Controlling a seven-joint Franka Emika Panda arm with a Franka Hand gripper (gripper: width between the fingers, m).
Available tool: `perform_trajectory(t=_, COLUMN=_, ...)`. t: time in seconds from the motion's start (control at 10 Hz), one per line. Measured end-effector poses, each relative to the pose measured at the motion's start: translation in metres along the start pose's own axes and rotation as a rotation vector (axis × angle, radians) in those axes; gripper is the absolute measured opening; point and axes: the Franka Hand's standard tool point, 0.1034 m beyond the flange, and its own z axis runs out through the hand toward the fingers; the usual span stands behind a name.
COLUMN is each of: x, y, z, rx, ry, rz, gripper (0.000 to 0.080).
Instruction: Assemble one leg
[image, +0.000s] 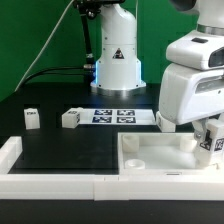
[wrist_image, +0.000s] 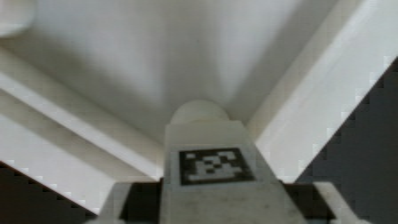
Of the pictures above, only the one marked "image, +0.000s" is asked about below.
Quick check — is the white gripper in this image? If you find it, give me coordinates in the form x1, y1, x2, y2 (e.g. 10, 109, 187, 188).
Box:
159, 63, 224, 141

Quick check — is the white square tabletop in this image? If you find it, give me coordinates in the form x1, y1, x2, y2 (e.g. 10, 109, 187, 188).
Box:
117, 132, 224, 175

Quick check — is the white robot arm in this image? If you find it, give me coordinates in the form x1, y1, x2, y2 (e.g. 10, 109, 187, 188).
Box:
91, 0, 224, 125

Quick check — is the white sheet with AprilTags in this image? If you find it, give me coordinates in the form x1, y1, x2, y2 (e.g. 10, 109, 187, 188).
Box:
80, 109, 155, 125

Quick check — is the white U-shaped obstacle fence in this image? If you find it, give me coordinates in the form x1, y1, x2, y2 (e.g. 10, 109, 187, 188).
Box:
0, 137, 224, 201

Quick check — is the black cable hose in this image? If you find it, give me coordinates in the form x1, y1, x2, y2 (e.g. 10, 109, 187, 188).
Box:
21, 0, 101, 88

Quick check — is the white cable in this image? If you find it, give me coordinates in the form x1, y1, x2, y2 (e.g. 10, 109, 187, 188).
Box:
14, 0, 75, 93

